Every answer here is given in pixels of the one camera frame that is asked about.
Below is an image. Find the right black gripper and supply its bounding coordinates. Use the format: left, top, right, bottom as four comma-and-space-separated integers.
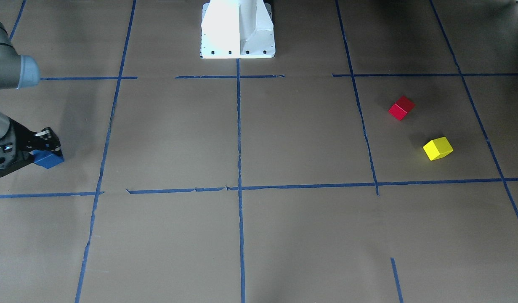
0, 118, 62, 177

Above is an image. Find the blue wooden block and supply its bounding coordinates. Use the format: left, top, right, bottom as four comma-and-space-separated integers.
32, 150, 64, 169

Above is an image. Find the red wooden block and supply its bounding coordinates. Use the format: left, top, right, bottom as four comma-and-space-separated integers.
388, 96, 415, 121

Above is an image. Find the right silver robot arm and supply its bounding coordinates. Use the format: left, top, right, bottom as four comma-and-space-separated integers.
0, 21, 64, 177

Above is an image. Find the yellow wooden block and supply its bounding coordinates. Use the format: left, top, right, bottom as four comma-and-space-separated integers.
423, 136, 454, 161

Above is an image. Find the white pedestal column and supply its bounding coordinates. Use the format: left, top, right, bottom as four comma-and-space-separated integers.
200, 0, 276, 59

